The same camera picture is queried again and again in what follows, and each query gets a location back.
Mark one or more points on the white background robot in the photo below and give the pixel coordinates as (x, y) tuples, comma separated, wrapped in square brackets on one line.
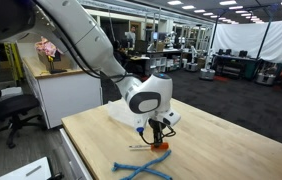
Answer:
[(192, 63)]

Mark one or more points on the black office chair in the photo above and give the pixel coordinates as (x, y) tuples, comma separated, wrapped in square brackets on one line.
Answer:
[(11, 106)]

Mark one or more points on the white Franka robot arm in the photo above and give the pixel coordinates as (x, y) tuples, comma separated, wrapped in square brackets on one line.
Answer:
[(91, 36)]

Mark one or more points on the white low cabinet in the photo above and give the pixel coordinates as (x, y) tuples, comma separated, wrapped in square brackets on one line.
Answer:
[(24, 171)]

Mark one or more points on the dark green table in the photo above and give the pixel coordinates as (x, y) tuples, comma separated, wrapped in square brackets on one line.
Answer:
[(234, 68)]

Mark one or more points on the yellow black striped post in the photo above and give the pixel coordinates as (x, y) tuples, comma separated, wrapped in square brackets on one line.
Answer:
[(12, 60)]

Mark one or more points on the person in grey shirt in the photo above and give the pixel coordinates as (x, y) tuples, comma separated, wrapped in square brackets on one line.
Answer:
[(131, 35)]

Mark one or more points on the white backdrop curtain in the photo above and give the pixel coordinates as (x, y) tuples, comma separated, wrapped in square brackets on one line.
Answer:
[(241, 36)]

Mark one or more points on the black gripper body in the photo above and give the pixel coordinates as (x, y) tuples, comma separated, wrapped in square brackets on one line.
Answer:
[(156, 126)]

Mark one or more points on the grey mobile robot base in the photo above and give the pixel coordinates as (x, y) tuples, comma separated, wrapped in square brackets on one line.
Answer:
[(207, 74), (265, 79)]

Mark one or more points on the black backdrop pole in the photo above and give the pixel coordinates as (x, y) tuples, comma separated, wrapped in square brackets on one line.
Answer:
[(263, 40)]

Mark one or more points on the white drawer workbench cabinet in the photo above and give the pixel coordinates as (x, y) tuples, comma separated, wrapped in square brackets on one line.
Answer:
[(71, 150)]

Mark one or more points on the white counter wooden top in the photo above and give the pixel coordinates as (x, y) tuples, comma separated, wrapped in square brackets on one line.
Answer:
[(67, 96)]

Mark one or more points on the white cube shelf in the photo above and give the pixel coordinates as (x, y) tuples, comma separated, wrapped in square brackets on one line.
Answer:
[(156, 65)]

